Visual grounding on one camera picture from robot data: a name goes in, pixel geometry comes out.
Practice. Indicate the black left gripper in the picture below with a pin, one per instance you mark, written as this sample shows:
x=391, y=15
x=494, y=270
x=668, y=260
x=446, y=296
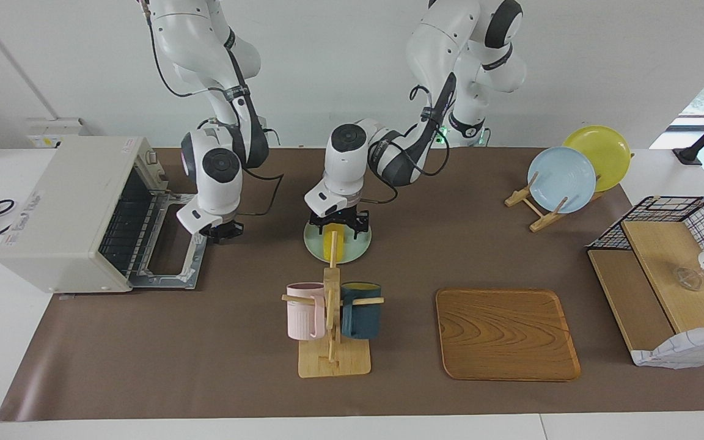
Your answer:
x=340, y=218

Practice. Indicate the glass oven door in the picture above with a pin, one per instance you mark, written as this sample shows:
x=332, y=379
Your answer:
x=162, y=282

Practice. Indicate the pale green plate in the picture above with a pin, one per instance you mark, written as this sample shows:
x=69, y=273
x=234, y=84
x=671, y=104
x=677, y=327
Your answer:
x=355, y=250

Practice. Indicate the wooden serving tray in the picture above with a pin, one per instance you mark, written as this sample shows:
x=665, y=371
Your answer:
x=505, y=336

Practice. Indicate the wooden mug tree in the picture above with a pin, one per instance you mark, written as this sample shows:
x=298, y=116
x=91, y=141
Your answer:
x=333, y=363

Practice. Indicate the small clear glass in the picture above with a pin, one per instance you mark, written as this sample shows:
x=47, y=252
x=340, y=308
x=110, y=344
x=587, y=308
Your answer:
x=688, y=278

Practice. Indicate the dark blue mug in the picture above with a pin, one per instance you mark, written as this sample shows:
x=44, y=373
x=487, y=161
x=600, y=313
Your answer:
x=364, y=321

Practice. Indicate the yellow plate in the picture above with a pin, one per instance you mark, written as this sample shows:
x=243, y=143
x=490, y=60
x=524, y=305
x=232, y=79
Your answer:
x=605, y=153

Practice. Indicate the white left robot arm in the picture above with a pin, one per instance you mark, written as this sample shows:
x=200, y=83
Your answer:
x=450, y=36

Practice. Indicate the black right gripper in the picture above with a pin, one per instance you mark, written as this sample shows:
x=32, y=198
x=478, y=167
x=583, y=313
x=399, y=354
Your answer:
x=225, y=229

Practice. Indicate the wooden plate rack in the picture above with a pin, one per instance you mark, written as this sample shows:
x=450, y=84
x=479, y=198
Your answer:
x=517, y=197

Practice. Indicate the light blue plate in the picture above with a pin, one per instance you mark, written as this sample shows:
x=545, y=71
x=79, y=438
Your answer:
x=557, y=174

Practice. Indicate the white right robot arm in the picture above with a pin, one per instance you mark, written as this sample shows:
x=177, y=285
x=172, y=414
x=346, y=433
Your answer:
x=193, y=36

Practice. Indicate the white power box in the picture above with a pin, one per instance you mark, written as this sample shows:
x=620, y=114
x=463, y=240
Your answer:
x=58, y=131

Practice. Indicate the yellow corn cob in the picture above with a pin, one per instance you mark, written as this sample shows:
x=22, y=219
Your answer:
x=340, y=244

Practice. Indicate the pink mug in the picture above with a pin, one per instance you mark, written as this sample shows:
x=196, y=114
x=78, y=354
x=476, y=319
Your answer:
x=303, y=318

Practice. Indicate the brown table mat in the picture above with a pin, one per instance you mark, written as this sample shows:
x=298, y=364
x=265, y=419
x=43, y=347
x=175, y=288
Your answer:
x=205, y=354

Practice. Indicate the beige toaster oven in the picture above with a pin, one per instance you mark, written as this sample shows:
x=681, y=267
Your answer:
x=77, y=183

